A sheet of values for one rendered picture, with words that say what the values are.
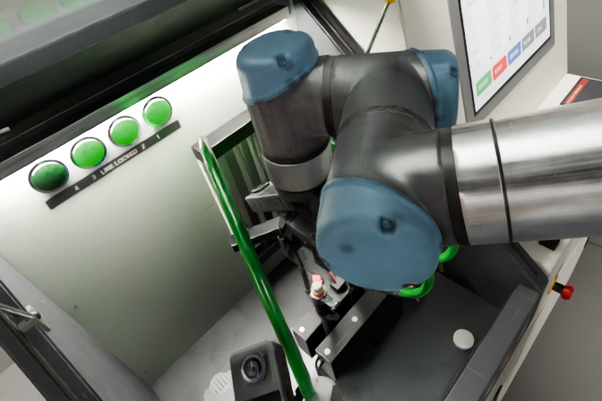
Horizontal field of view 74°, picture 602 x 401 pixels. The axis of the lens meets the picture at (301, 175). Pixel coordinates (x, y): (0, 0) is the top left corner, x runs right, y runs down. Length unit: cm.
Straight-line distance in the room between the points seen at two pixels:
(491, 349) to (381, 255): 60
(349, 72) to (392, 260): 17
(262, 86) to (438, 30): 52
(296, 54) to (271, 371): 27
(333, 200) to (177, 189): 55
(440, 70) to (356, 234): 17
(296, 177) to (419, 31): 44
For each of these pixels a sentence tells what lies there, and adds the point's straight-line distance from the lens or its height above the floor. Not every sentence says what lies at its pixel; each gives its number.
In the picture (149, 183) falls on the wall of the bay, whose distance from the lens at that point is 73.
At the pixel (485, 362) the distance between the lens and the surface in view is 81.
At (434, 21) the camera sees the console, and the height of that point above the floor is 137.
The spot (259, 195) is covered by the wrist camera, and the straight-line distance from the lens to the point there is 53.
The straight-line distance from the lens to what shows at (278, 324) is 41.
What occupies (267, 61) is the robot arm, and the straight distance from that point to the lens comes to 34.
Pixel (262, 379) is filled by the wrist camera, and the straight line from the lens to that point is 37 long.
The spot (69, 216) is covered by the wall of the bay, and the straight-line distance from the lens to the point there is 70.
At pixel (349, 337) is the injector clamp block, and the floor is 98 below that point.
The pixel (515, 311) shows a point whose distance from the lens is 87.
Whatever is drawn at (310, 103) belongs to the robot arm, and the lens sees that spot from 35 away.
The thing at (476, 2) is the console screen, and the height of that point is 136.
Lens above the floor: 169
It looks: 41 degrees down
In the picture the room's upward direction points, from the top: 14 degrees counter-clockwise
